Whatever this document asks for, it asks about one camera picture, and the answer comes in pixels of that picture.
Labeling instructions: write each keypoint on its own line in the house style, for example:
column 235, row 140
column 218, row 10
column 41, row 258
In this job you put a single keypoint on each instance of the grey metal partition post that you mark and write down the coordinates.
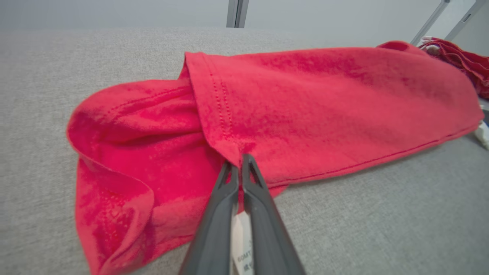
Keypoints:
column 237, row 13

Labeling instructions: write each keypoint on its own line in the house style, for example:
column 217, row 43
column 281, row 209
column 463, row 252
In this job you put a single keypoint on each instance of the grey wall frame rail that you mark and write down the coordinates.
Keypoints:
column 429, row 23
column 464, row 19

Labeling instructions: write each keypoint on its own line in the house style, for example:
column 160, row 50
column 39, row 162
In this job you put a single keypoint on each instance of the red Bulls basketball jersey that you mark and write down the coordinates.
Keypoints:
column 305, row 107

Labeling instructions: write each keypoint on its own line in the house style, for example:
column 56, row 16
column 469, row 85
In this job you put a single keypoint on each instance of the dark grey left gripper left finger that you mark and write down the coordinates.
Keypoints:
column 214, row 229

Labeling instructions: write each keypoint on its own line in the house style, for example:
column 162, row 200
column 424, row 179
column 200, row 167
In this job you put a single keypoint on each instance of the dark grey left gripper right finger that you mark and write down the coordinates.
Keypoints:
column 267, row 236

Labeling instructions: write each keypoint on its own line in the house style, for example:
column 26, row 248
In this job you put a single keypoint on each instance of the red shorts with white stripe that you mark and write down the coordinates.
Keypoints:
column 466, row 65

